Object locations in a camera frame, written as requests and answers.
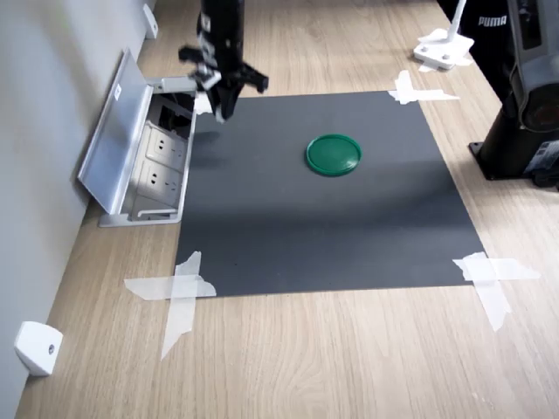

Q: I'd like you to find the white camera stand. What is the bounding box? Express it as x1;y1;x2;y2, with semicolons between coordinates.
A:
412;0;477;73

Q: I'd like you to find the dark grey mat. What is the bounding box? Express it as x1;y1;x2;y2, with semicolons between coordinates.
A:
174;90;487;299

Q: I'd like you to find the grey partition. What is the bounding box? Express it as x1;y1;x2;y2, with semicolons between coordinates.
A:
0;0;148;419

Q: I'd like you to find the aluminium cable duct lid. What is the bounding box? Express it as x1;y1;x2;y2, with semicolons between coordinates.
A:
77;47;155;216

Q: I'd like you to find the aluminium cable duct frame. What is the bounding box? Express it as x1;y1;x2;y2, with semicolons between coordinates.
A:
99;76;198;230

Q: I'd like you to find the round green lid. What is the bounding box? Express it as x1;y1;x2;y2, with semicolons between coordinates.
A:
304;133;363;178

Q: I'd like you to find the white tape piece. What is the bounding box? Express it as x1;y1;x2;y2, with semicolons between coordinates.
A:
193;91;216;117
387;69;461;107
452;251;542;334
123;251;218;361

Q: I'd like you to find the small white bracket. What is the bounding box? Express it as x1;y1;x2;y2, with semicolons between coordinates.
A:
141;3;159;41
12;320;65;377

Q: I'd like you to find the small white camera box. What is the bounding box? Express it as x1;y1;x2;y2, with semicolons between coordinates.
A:
191;63;222;92

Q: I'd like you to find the white power socket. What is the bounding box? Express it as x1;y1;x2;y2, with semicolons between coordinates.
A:
137;161;184;203
142;125;188;165

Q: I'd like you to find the person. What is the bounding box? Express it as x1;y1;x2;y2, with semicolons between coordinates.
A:
437;0;514;106

